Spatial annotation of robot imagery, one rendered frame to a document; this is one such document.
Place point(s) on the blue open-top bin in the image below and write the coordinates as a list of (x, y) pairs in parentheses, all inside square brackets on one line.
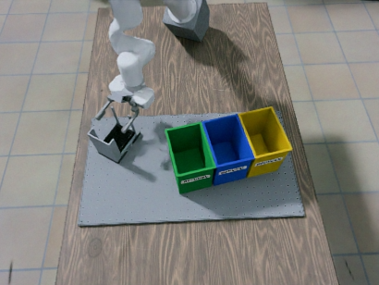
[(228, 143)]

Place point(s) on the green open bin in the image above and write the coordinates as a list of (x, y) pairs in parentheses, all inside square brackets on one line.
[(191, 157)]

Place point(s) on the yellow bin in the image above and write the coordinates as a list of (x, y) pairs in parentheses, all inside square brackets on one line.
[(265, 135)]

